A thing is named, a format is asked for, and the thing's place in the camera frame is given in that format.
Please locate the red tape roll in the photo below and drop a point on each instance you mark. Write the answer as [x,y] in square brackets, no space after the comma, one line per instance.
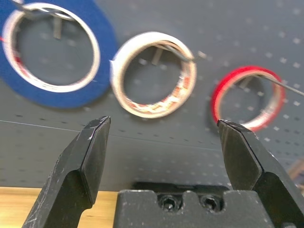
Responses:
[217,95]

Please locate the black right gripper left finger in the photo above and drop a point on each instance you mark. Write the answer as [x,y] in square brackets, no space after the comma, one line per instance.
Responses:
[71,171]

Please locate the blue tape roll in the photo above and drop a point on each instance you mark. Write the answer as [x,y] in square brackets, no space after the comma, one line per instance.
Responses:
[104,47]

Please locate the white tape roll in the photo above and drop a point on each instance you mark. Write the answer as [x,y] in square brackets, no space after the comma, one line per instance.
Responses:
[116,76]

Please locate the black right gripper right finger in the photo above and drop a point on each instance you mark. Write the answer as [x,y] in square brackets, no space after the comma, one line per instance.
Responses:
[251,156]

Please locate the metal pegboard hook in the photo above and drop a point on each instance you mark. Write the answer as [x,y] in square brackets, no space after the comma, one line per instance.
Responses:
[35,10]
[183,57]
[285,85]

